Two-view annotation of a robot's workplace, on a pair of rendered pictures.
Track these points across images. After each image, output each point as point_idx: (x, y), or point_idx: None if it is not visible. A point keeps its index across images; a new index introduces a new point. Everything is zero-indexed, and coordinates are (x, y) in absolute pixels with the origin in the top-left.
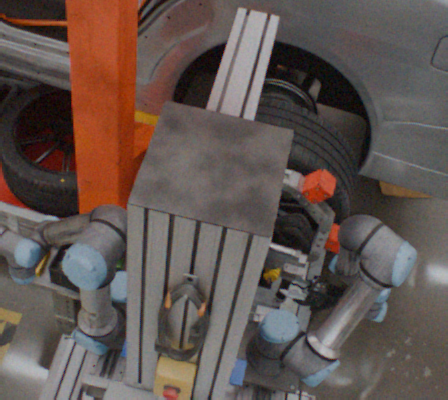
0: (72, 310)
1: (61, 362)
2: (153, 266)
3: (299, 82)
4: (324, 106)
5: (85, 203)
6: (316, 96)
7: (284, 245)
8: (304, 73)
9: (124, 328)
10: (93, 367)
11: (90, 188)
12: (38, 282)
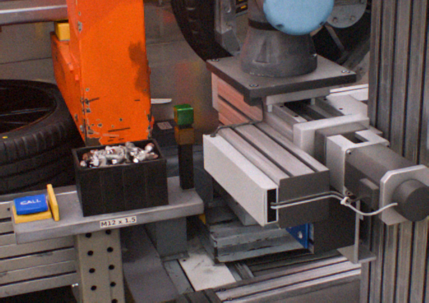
0: (120, 289)
1: (239, 148)
2: None
3: (167, 110)
4: (211, 113)
5: (92, 57)
6: (195, 111)
7: (349, 55)
8: (165, 104)
9: (304, 44)
10: (298, 117)
11: (98, 11)
12: (64, 224)
